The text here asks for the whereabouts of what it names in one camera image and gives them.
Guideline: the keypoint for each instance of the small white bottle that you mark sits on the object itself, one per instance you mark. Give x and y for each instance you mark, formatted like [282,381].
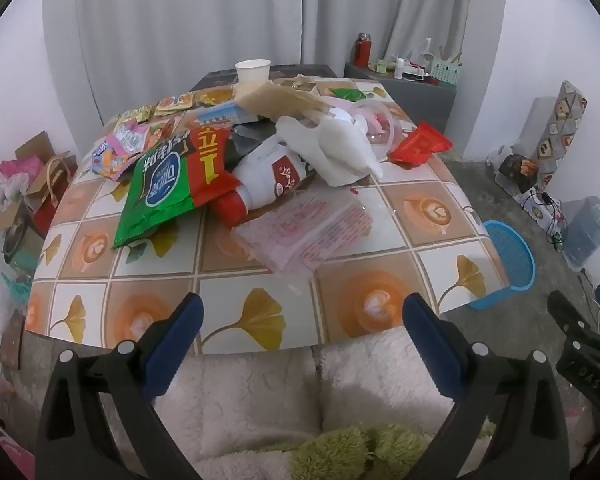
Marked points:
[400,67]

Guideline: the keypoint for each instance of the black snack bag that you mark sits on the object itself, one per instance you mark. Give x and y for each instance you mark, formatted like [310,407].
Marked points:
[517,166]

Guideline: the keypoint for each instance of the white crumpled plastic bag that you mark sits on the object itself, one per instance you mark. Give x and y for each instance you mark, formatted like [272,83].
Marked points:
[325,145]

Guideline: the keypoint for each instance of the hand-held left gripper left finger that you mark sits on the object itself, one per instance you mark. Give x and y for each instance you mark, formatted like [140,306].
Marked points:
[175,345]

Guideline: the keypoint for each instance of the grey cabinet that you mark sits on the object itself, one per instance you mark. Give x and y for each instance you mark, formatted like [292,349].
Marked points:
[405,100]

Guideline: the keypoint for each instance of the red thermos bottle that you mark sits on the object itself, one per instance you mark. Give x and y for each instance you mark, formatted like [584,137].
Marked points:
[362,52]

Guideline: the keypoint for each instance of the golden brown packet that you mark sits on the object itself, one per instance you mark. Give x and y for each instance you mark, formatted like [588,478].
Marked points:
[212,96]

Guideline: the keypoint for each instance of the green snack bag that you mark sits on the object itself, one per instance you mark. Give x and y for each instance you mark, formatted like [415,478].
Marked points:
[155,190]

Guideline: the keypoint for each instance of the white plastic container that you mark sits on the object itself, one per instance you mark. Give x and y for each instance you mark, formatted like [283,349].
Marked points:
[505,182]

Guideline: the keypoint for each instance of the green fluffy cloth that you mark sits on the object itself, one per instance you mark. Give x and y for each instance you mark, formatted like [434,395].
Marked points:
[350,452]

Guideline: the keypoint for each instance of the black pot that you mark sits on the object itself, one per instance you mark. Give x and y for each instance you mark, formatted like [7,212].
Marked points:
[16,240]

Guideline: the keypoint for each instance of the pink and purple snack packet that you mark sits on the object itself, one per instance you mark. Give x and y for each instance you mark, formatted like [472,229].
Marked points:
[117,147]

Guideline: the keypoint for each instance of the clear printed plastic bag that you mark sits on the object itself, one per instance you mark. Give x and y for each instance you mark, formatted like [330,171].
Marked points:
[300,230]

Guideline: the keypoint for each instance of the red snack bag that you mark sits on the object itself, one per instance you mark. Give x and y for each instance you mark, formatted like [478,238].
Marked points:
[207,160]

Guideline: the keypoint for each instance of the white paper cup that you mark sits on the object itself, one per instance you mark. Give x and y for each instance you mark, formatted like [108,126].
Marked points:
[252,72]

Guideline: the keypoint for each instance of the small green box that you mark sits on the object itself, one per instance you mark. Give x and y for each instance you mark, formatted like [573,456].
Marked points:
[381,66]

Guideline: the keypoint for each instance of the blue water jug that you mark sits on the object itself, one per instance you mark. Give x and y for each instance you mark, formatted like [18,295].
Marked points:
[587,232]

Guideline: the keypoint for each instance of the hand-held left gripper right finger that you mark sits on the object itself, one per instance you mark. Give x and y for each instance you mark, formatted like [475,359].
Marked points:
[430,345]

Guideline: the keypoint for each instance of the blue plastic basket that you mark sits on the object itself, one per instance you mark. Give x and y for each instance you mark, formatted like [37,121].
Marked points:
[510,255]

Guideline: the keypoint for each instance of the green pen holder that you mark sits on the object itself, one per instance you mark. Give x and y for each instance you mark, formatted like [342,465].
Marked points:
[446,71]

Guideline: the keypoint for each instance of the white bottle with red cap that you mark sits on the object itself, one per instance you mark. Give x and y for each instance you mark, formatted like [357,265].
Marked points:
[270,170]

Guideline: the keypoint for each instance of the orange seasoning packet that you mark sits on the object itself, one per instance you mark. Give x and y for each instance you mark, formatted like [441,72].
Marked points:
[174,101]

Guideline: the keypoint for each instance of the red foil packet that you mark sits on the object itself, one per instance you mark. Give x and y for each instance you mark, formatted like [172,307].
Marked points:
[420,145]

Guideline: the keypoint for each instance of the clear plastic container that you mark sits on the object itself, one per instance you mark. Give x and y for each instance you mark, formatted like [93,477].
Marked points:
[377,120]

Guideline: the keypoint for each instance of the white printed bag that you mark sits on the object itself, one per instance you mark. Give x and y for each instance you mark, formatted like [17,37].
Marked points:
[532,205]

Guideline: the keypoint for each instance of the pink plastic bag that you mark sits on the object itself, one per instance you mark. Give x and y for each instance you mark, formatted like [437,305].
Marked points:
[17,166]

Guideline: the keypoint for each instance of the small green packet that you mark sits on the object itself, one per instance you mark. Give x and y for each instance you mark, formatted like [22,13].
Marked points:
[347,94]

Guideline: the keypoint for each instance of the black plastic bag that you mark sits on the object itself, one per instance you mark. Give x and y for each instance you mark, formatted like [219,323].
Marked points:
[245,140]

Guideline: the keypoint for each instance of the cardboard box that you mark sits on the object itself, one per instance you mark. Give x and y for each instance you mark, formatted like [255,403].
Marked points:
[35,147]

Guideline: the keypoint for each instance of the brown paper carrier bag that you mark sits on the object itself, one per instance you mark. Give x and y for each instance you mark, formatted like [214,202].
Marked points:
[50,190]

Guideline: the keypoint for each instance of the grey curtain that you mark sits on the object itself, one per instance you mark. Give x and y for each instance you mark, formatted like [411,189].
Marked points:
[230,20]

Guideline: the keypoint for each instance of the tall patterned board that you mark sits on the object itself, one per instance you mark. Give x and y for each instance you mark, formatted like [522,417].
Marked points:
[560,125]

